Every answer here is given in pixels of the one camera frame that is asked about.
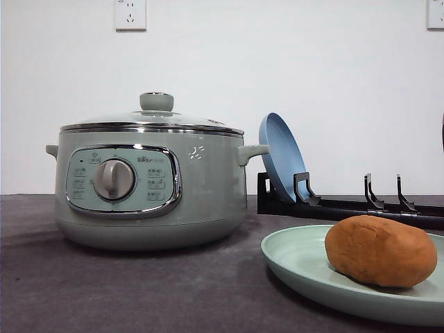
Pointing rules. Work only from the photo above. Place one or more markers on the white wall socket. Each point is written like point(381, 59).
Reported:
point(130, 15)
point(435, 13)

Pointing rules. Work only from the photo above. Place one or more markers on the dark red plate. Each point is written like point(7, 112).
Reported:
point(442, 132)

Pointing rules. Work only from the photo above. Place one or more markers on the brown potato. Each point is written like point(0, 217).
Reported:
point(382, 251)

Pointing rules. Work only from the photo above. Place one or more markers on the blue plate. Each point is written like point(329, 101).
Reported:
point(285, 158)

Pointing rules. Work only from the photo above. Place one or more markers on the white wall socket left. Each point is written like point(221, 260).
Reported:
point(130, 15)

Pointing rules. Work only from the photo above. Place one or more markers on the white wall socket right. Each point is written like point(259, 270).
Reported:
point(435, 13)

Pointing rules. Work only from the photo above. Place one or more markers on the green electric steamer pot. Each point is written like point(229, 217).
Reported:
point(151, 192)

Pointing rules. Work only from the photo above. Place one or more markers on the green plate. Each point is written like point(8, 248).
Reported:
point(299, 253)

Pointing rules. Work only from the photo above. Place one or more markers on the black plate rack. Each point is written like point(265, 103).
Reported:
point(309, 206)

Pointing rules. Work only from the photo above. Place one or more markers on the glass steamer lid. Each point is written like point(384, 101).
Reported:
point(155, 114)

